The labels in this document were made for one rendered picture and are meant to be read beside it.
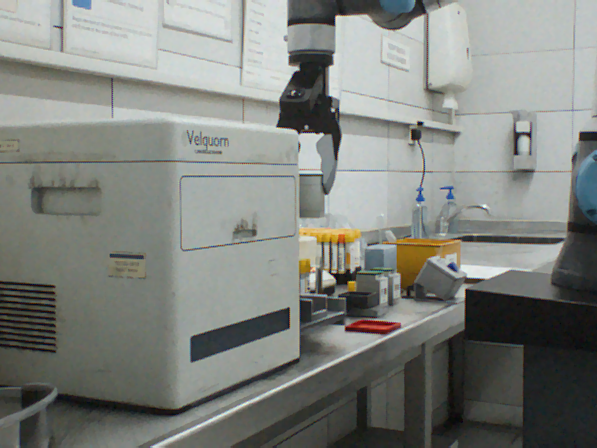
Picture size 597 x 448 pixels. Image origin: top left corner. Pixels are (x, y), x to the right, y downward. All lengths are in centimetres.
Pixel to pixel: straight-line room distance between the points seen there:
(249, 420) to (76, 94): 94
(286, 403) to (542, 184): 292
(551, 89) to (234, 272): 299
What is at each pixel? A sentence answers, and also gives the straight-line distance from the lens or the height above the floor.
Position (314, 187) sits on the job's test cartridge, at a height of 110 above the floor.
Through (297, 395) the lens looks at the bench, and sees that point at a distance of 102.
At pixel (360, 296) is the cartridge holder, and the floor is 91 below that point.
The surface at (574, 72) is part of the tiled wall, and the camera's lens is 382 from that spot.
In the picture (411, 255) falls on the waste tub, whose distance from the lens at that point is 178.
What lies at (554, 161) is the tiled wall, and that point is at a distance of 381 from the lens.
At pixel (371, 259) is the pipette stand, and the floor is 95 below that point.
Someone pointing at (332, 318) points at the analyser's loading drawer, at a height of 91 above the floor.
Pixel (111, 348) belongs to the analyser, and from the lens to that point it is 91.
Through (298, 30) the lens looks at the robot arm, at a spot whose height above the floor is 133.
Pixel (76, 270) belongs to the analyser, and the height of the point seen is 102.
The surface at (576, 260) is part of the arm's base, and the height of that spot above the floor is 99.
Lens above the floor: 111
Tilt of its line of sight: 3 degrees down
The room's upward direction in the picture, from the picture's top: straight up
